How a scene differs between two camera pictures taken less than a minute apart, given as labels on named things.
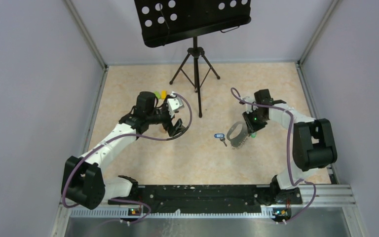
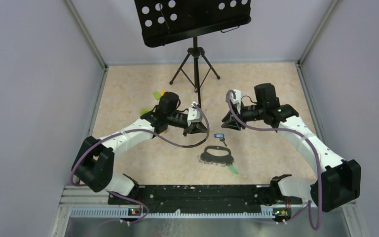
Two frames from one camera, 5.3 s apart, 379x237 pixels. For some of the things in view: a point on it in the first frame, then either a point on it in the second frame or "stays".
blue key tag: (219, 135) stays
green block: (157, 94) stays
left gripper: (169, 125) → (194, 128)
